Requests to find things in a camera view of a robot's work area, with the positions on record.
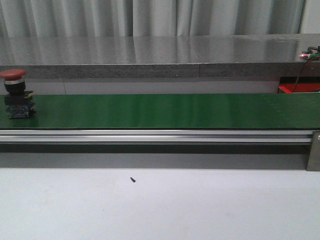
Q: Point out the grey stone counter slab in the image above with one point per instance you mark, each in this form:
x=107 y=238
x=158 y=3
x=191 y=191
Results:
x=271 y=55

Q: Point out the green conveyor belt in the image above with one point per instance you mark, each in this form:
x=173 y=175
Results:
x=172 y=111

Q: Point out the red mushroom push button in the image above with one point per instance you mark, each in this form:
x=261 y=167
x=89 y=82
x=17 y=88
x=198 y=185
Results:
x=19 y=101

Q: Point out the red bin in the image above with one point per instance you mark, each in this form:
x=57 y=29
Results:
x=305 y=84

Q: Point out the green circuit board red LED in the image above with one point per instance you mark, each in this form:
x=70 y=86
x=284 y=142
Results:
x=312 y=53

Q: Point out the grey pleated curtain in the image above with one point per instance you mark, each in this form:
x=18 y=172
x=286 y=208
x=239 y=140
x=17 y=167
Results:
x=146 y=18

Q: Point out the aluminium conveyor side rail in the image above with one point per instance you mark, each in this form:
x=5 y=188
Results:
x=157 y=136

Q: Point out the steel conveyor support bracket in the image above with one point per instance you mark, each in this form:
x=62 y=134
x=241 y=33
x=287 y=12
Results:
x=313 y=163

